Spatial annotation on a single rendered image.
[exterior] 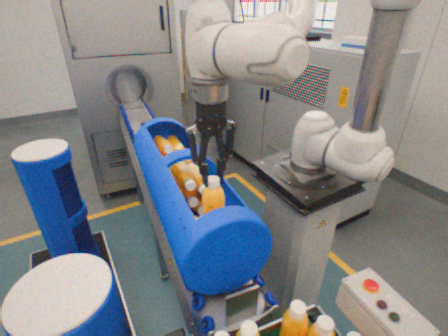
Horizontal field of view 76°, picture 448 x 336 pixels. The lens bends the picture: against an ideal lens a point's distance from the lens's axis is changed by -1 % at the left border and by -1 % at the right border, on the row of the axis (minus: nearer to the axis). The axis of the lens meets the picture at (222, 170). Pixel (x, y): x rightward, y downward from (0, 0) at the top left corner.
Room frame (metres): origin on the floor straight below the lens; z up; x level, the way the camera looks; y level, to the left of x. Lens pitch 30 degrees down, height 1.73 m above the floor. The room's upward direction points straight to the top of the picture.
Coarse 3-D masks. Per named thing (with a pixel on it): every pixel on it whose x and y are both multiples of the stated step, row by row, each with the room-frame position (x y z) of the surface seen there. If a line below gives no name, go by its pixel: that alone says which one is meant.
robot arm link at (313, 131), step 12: (300, 120) 1.12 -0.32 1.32; (312, 120) 1.08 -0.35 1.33; (324, 120) 1.07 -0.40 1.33; (300, 132) 1.09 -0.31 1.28; (312, 132) 1.06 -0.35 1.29; (324, 132) 1.05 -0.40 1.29; (300, 144) 1.08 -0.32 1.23; (312, 144) 1.04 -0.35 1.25; (324, 144) 1.02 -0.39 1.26; (300, 156) 1.08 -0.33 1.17; (312, 156) 1.04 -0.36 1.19; (312, 168) 1.07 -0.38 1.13
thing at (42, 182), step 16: (48, 160) 1.34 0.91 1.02; (64, 160) 1.41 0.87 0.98; (32, 176) 1.30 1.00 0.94; (48, 176) 1.33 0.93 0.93; (64, 176) 1.58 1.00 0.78; (32, 192) 1.31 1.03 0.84; (48, 192) 1.32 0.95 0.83; (64, 192) 1.58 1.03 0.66; (32, 208) 1.33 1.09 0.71; (48, 208) 1.31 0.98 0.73; (64, 208) 1.34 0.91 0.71; (80, 208) 1.57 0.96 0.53; (48, 224) 1.31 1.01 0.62; (64, 224) 1.33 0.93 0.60; (80, 224) 1.58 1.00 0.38; (48, 240) 1.31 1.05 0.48; (64, 240) 1.31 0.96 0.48; (80, 240) 1.58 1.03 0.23
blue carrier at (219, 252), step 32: (160, 128) 1.39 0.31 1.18; (160, 160) 0.99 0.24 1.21; (160, 192) 0.83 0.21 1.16; (224, 192) 0.96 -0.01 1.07; (192, 224) 0.62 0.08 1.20; (224, 224) 0.59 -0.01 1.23; (256, 224) 0.62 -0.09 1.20; (192, 256) 0.55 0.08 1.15; (224, 256) 0.59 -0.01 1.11; (256, 256) 0.63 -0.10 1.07; (192, 288) 0.55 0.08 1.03; (224, 288) 0.59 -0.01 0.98
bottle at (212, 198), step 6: (204, 192) 0.68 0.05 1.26; (210, 192) 0.67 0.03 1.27; (216, 192) 0.67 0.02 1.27; (222, 192) 0.69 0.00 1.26; (204, 198) 0.67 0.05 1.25; (210, 198) 0.67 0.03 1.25; (216, 198) 0.67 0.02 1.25; (222, 198) 0.68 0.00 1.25; (204, 204) 0.67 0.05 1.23; (210, 204) 0.66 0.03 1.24; (216, 204) 0.66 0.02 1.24; (222, 204) 0.67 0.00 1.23; (204, 210) 0.67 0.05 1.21; (210, 210) 0.66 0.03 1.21
